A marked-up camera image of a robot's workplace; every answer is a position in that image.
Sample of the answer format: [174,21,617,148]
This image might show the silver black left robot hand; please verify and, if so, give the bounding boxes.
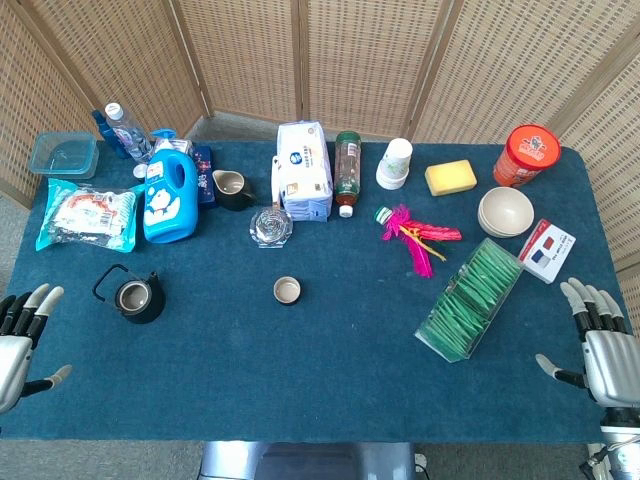
[0,283,74,416]

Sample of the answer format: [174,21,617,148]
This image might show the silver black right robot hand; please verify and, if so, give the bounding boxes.
[534,278,640,409]

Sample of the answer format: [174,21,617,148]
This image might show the black ceramic teapot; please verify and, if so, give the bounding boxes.
[92,263,167,325]

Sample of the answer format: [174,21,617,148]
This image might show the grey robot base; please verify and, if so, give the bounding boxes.
[199,442,417,480]

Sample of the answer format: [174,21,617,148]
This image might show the white box red blue print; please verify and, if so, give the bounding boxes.
[517,218,577,285]

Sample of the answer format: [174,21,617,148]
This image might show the clear box green tea bags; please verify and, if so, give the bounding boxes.
[414,237,525,364]

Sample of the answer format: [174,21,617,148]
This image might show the teal snack bag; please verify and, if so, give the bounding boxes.
[34,178,146,253]

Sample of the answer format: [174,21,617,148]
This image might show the beige bowl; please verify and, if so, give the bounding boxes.
[477,209,531,239]
[478,186,535,232]

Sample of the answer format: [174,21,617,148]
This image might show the clear plastic container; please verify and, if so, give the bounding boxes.
[28,131,100,180]

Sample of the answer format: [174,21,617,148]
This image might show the blue detergent bottle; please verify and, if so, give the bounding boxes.
[143,128,200,245]

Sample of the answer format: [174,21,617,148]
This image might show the orange round canister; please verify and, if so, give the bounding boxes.
[492,124,562,189]

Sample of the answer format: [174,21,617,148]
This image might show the pink feather shuttlecock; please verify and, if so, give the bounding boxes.
[373,203,463,279]

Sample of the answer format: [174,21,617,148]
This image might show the yellow sponge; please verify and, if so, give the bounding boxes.
[424,159,478,197]

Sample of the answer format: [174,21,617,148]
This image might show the clear water bottle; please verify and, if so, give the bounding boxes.
[104,102,154,165]

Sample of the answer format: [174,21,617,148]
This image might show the dark blue floral box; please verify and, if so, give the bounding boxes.
[192,144,220,210]

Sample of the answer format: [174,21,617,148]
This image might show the black ceramic pitcher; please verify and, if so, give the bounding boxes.
[211,169,258,212]

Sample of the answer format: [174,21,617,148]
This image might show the black ceramic teacup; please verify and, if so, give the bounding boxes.
[272,276,303,307]

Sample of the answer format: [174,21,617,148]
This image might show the blue table cloth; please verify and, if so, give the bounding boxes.
[0,141,630,445]

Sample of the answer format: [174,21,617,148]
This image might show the steel wool scrubber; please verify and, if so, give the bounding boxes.
[249,205,294,249]

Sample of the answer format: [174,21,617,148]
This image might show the white paper cup stack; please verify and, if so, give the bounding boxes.
[375,137,414,191]

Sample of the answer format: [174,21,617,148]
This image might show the brown tea bottle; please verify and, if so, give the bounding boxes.
[333,130,363,218]

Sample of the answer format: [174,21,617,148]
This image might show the white tissue pack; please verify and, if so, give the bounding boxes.
[271,120,334,223]

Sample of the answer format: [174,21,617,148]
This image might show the bamboo folding screen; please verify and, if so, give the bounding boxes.
[0,0,640,274]

